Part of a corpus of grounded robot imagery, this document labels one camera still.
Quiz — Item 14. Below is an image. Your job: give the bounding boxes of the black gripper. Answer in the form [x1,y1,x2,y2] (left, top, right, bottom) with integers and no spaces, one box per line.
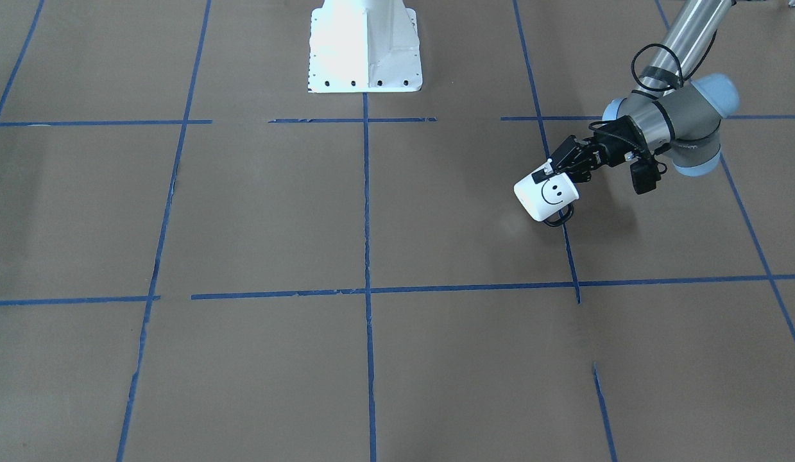
[530,118,642,185]

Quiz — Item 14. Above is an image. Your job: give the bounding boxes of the white smiley face mug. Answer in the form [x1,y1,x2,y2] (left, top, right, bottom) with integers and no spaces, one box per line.
[513,173,580,227]

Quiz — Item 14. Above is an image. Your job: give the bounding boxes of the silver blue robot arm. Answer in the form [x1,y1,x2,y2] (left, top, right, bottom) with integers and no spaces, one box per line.
[529,1,739,195]

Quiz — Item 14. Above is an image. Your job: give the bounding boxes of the brown cardboard table cover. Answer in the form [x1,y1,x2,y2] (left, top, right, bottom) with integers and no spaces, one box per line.
[0,1,795,461]

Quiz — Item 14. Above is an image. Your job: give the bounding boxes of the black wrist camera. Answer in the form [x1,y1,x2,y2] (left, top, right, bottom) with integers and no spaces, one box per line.
[629,158,662,195]

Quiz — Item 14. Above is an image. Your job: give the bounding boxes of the black camera cable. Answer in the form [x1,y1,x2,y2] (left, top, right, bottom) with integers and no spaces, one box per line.
[629,42,685,92]

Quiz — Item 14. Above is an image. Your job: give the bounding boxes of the white pedestal column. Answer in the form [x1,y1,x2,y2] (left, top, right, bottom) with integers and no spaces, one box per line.
[307,1,423,94]

